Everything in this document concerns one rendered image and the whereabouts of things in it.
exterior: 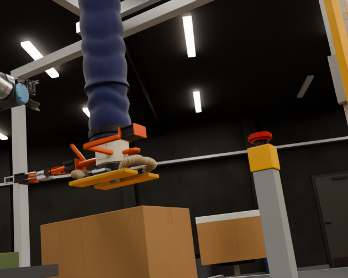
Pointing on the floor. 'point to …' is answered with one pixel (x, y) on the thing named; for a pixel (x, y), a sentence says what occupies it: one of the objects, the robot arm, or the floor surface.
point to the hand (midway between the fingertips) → (38, 97)
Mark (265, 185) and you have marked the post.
